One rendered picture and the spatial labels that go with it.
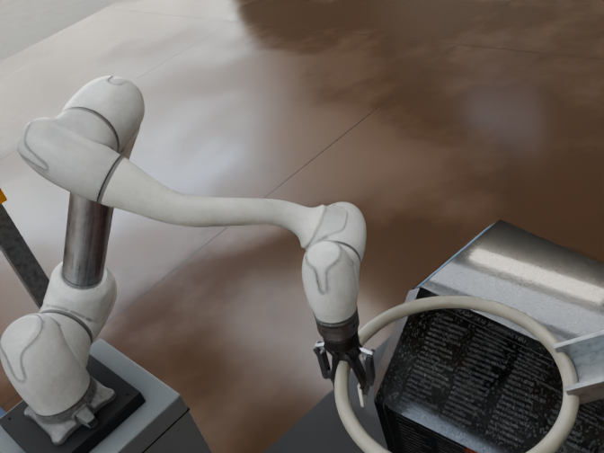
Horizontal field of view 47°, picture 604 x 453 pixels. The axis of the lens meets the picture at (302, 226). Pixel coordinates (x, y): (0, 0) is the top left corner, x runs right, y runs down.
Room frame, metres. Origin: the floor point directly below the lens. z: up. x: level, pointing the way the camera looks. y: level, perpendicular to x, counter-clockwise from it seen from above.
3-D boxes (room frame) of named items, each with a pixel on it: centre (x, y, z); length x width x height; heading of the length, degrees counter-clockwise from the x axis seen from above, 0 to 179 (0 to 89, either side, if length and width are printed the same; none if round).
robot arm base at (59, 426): (1.28, 0.69, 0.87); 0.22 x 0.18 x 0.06; 36
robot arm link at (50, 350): (1.31, 0.69, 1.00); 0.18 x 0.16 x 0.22; 159
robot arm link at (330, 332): (1.06, -0.01, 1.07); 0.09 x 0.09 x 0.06
